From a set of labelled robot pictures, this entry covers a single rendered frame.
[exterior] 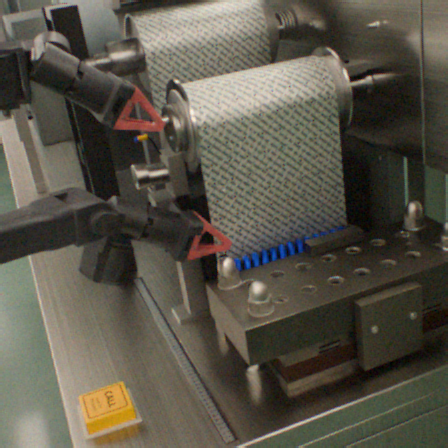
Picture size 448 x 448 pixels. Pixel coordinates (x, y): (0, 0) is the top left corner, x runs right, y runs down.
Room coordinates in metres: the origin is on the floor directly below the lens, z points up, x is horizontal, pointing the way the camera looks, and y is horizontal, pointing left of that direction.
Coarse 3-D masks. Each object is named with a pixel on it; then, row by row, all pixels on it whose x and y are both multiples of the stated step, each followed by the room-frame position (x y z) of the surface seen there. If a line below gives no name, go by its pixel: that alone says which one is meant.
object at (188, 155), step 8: (328, 64) 1.03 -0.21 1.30; (336, 72) 1.02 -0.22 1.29; (336, 80) 1.01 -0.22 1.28; (336, 88) 1.01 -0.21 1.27; (176, 96) 0.97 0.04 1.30; (336, 96) 1.00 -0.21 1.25; (168, 104) 1.03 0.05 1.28; (344, 104) 1.01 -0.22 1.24; (184, 112) 0.95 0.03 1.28; (192, 136) 0.93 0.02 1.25; (192, 144) 0.94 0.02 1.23; (184, 152) 0.99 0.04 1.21; (192, 152) 0.94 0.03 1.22; (192, 160) 0.96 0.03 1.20
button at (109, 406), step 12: (120, 384) 0.80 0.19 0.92; (84, 396) 0.79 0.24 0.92; (96, 396) 0.78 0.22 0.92; (108, 396) 0.78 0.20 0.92; (120, 396) 0.77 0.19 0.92; (84, 408) 0.76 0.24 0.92; (96, 408) 0.75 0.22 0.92; (108, 408) 0.75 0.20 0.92; (120, 408) 0.74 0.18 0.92; (132, 408) 0.74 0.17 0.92; (96, 420) 0.73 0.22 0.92; (108, 420) 0.73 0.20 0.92; (120, 420) 0.74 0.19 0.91; (96, 432) 0.73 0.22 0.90
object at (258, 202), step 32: (256, 160) 0.95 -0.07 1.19; (288, 160) 0.97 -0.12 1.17; (320, 160) 0.99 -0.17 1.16; (224, 192) 0.94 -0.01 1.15; (256, 192) 0.95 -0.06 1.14; (288, 192) 0.97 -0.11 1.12; (320, 192) 0.98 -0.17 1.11; (224, 224) 0.93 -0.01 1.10; (256, 224) 0.95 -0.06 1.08; (288, 224) 0.97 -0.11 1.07; (320, 224) 0.98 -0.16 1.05; (224, 256) 0.93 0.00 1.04
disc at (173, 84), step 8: (176, 80) 0.98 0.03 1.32; (168, 88) 1.02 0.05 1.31; (176, 88) 0.98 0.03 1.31; (168, 96) 1.03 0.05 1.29; (184, 96) 0.94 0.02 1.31; (184, 104) 0.95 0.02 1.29; (192, 112) 0.93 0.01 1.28; (192, 120) 0.92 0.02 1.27; (192, 128) 0.93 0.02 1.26; (200, 152) 0.92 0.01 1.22; (184, 160) 1.00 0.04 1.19; (192, 168) 0.96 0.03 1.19
